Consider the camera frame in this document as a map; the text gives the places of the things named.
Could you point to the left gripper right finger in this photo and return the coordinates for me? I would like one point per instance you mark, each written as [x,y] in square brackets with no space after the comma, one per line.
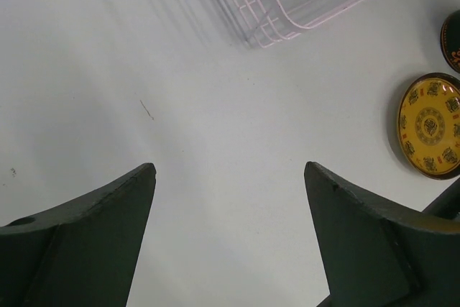
[376,252]

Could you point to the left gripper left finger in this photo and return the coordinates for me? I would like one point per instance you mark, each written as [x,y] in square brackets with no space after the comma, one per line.
[81,253]

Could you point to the yellow round saucer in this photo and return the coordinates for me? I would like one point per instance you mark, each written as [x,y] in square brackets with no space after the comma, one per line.
[428,125]

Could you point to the red black mug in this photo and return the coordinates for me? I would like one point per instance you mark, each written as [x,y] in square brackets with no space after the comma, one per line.
[450,40]

